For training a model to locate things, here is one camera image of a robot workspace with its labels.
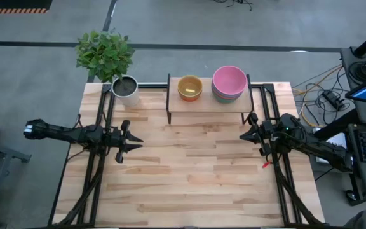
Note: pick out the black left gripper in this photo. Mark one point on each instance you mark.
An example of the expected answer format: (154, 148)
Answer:
(117, 141)

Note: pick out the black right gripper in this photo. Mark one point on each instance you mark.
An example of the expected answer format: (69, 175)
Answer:
(265, 136)

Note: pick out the large coral red bowl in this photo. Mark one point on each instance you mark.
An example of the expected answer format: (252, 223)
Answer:
(227, 98)

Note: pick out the large pink bowl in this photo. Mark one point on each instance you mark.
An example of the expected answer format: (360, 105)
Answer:
(229, 79)

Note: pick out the small orange plastic bowl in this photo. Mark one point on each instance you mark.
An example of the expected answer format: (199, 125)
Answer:
(190, 99)

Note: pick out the small yellow plastic bowl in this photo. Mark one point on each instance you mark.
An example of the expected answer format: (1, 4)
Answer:
(189, 87)

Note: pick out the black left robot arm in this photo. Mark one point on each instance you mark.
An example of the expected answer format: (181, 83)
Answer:
(62, 133)

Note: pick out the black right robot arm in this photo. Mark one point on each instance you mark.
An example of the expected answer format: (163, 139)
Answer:
(322, 149)

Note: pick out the wooden shelf with black legs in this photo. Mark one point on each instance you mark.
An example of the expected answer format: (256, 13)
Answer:
(205, 106)

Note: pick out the small red clip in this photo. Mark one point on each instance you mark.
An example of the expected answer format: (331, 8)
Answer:
(266, 164)

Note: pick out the white plant pot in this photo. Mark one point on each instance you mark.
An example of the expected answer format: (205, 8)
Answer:
(125, 87)

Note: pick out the white paper sheet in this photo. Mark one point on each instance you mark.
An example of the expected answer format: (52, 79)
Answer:
(338, 140)

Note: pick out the black power strip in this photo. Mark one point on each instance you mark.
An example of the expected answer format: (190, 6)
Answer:
(332, 98)

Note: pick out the green leafy plant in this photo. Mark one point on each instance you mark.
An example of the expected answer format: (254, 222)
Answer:
(105, 55)

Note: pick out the black caster wheel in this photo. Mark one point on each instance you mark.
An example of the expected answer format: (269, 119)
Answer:
(350, 195)

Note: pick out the yellow black hazard strip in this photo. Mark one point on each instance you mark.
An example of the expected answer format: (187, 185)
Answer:
(11, 11)

